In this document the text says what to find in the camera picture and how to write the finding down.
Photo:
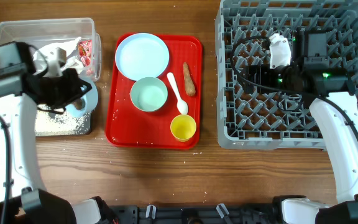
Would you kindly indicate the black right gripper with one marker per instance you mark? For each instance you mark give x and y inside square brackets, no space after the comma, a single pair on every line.
[261,71]

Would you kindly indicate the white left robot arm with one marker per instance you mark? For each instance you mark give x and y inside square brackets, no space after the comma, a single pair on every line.
[23,196]

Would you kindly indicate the red plastic tray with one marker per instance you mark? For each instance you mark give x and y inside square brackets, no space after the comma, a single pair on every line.
[126,126]

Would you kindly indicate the red snack wrapper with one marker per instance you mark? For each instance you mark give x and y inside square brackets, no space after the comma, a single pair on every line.
[85,49]

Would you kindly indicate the brown food scrap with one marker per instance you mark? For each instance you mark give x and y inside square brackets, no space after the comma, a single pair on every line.
[79,104]

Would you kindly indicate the green bowl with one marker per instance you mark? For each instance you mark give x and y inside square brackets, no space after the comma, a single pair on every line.
[149,94]

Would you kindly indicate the black waste tray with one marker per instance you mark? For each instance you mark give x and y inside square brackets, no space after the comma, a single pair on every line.
[64,126]

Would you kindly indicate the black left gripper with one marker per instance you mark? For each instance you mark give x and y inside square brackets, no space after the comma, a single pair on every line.
[75,83]

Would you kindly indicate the grey dishwasher rack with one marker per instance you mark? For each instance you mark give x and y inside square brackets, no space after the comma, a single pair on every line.
[248,118]

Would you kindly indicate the small light blue bowl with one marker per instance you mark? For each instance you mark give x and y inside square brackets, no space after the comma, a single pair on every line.
[88,102]

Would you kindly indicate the white plastic spoon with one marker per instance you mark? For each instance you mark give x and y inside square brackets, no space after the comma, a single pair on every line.
[182,106]

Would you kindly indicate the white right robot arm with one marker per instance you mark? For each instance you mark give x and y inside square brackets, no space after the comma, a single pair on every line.
[301,67]

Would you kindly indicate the large light blue plate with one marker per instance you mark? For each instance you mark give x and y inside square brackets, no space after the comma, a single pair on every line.
[142,55]

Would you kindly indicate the brown carrot piece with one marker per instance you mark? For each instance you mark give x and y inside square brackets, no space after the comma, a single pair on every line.
[189,85]

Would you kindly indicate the clear plastic waste bin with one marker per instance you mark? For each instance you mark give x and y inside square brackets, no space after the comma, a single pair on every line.
[47,31]

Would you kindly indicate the yellow plastic cup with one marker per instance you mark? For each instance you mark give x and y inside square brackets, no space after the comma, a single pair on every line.
[183,127]

